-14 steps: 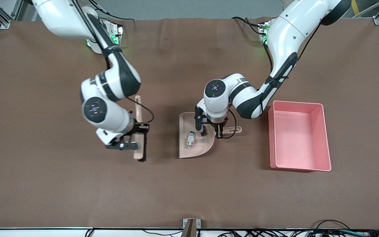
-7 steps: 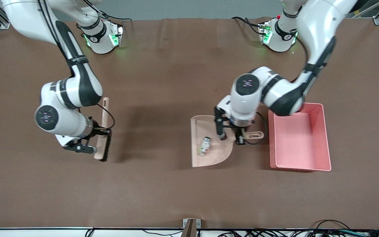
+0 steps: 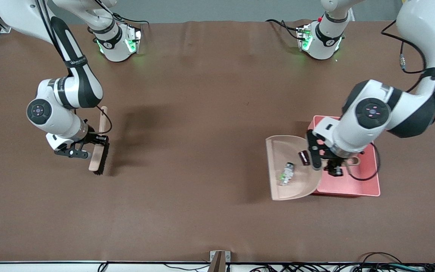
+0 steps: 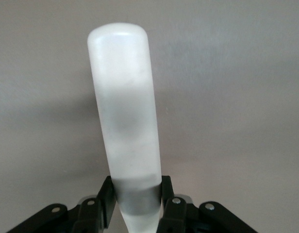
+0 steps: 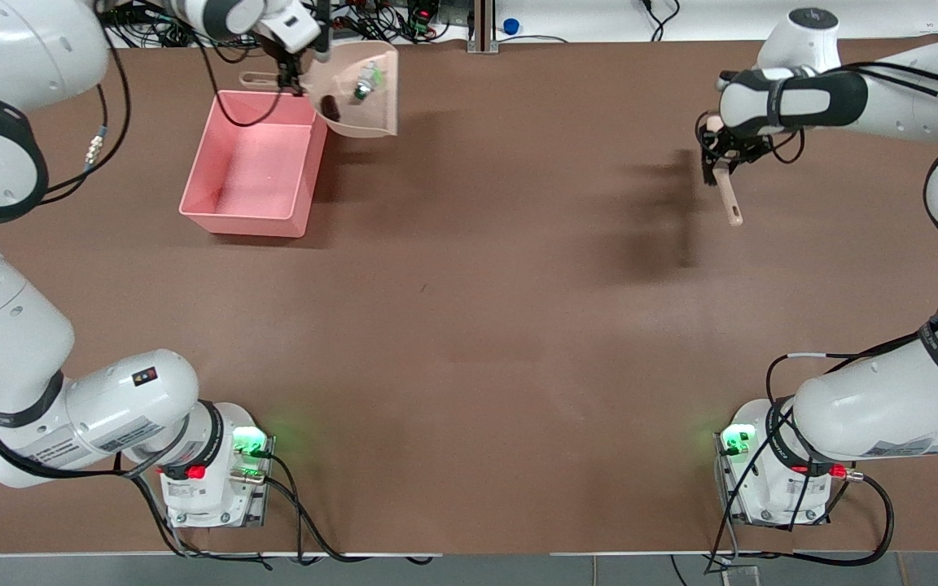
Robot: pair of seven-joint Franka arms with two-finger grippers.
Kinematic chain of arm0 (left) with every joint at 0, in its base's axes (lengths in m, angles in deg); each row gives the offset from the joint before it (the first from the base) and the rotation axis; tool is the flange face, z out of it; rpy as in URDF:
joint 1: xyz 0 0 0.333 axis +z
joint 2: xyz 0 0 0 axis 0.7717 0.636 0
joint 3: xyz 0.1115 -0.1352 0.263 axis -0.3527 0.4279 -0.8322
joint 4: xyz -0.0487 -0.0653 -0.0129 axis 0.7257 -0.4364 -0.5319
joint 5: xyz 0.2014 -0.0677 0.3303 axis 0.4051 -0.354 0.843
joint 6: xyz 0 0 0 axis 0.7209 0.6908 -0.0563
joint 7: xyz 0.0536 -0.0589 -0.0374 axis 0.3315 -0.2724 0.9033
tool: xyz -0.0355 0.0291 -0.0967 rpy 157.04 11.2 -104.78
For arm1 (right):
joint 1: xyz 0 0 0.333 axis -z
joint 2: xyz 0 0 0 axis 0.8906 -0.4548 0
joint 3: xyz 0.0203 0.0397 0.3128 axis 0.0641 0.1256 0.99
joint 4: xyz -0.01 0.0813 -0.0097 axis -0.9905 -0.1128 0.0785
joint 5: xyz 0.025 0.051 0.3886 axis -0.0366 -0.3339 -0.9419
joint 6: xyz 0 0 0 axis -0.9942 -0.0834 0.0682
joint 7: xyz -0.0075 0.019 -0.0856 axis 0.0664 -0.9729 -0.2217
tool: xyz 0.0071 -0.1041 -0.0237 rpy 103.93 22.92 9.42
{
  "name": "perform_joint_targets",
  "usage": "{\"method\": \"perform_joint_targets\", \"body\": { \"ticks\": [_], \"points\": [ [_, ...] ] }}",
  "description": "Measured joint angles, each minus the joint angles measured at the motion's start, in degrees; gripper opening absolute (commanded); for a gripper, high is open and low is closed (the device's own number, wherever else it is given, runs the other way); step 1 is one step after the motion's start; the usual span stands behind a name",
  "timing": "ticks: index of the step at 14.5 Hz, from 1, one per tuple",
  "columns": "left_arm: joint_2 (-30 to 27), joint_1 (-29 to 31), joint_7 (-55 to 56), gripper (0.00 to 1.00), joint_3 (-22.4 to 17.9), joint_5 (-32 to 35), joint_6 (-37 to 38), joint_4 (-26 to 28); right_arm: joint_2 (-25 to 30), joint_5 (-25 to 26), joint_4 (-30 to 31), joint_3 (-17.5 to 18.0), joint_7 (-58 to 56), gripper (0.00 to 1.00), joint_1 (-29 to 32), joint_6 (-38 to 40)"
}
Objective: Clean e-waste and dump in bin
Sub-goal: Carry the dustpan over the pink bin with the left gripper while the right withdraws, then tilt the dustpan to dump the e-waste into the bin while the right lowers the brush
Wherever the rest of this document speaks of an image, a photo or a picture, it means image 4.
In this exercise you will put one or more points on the brown table mat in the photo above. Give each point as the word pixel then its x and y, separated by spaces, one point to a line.
pixel 237 72

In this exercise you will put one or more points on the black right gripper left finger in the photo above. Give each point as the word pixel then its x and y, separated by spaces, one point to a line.
pixel 91 216

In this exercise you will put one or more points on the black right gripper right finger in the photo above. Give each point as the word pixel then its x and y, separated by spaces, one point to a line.
pixel 178 216

